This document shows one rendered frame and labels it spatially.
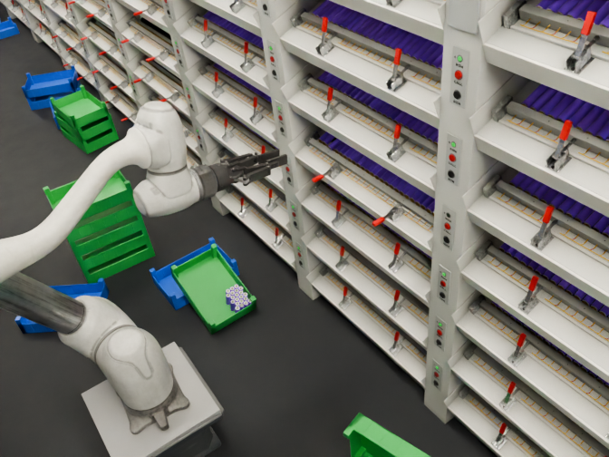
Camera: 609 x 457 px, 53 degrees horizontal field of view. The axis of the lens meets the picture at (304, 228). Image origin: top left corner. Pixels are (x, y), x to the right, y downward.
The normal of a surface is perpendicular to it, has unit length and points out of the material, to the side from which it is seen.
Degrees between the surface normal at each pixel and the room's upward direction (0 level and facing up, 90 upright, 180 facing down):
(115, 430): 1
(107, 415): 1
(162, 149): 84
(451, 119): 90
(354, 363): 0
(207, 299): 19
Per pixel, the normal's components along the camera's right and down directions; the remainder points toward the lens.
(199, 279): 0.10, -0.56
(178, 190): 0.58, 0.33
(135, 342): -0.11, -0.69
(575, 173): -0.38, -0.54
